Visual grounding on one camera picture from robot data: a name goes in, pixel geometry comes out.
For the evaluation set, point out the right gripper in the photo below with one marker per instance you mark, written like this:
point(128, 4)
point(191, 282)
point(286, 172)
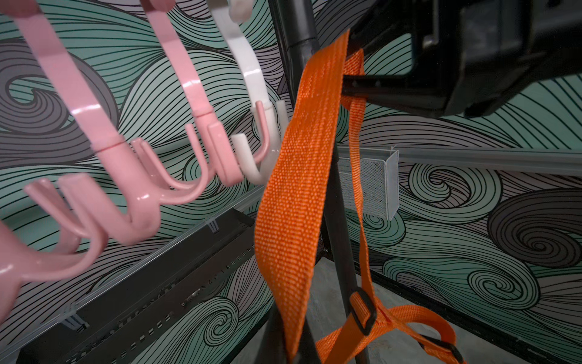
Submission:
point(468, 57)

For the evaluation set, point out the white hook rightmost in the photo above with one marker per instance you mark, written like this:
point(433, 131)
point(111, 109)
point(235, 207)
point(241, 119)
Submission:
point(271, 117)

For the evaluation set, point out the pink hook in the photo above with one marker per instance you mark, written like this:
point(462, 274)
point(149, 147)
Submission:
point(90, 205)
point(81, 241)
point(206, 130)

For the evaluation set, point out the black clothes rack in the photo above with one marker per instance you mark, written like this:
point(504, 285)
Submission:
point(295, 29)

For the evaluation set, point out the clear mesh wall bin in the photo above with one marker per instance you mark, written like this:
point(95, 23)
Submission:
point(379, 180)

